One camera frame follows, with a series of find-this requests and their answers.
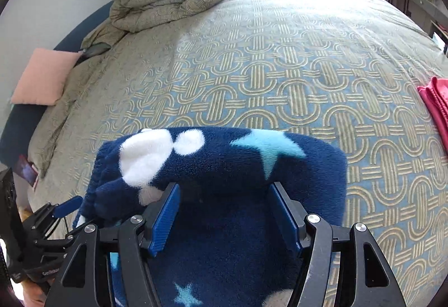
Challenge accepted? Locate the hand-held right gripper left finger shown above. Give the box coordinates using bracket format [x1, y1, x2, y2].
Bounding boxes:
[45, 183, 183, 307]

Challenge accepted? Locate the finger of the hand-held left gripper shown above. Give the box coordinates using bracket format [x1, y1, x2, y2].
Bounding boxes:
[31, 196, 84, 225]
[33, 225, 86, 249]

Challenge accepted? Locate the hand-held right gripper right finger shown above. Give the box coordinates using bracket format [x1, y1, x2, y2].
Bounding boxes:
[268, 181, 408, 307]

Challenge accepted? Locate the navy star fleece blanket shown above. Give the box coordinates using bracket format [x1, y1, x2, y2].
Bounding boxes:
[72, 127, 347, 307]

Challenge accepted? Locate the dark blue headboard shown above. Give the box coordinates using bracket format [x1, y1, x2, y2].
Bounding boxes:
[0, 1, 116, 168]

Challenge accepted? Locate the pink pillow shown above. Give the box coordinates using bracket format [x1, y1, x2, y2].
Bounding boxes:
[10, 48, 84, 106]

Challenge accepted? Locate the bed with patterned cover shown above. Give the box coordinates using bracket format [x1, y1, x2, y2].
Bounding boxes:
[28, 0, 448, 307]

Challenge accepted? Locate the small dark object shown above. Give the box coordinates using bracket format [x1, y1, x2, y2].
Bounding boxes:
[81, 42, 112, 60]

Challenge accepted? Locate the pink cloth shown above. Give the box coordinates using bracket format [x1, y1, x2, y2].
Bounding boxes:
[416, 76, 448, 155]

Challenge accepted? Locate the grey wall shelf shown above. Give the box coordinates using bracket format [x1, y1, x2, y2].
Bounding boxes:
[387, 0, 448, 43]

